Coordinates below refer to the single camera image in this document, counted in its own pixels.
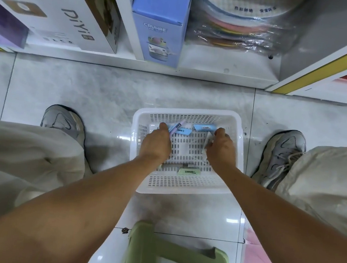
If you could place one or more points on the person's left hand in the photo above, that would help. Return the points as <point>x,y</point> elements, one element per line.
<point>156,145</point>

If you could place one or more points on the person's right hand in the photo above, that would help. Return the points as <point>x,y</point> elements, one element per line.
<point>222,152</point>

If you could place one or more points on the white plastic basket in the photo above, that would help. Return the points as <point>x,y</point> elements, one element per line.
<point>139,163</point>

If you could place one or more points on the pile of lead refill packets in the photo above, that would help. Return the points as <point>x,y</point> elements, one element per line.
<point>186,131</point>

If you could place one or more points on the white shelf with yellow trim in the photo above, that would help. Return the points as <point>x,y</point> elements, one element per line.
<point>230,65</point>

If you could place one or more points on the person's right forearm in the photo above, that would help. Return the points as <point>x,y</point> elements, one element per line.
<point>292,241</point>

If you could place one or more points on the person's left forearm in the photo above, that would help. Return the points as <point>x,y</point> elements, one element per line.
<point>59,217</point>

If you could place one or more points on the grey sneaker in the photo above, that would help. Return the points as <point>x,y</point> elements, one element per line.
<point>281,156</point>
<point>63,123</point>

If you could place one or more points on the green plastic stool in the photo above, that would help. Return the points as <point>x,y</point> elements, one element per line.
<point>172,259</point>

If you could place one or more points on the blue small carton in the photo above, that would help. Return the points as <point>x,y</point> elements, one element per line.
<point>160,23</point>

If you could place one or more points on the stack of wrapped discs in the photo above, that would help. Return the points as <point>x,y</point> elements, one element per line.
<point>247,17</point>

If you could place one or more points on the large white cardboard box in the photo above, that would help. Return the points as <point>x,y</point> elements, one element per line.
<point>55,18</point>

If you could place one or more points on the purple box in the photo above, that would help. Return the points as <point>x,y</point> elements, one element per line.
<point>4,25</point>

